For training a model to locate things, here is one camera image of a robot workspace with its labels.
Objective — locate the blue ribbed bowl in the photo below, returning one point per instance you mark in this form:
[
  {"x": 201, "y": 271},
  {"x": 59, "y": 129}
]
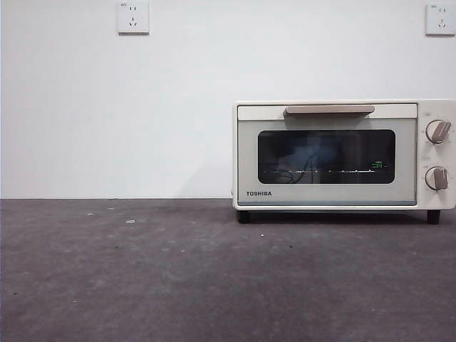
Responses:
[{"x": 317, "y": 153}]

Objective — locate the cream Toshiba toaster oven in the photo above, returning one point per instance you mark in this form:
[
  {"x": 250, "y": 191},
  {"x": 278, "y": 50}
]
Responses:
[{"x": 422, "y": 153}]

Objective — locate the beige oven knob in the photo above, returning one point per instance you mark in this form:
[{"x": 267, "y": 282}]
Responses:
[
  {"x": 438, "y": 132},
  {"x": 437, "y": 178}
]

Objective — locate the white wall socket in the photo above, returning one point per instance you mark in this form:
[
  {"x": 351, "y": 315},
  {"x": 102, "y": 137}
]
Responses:
[
  {"x": 133, "y": 18},
  {"x": 440, "y": 19}
]

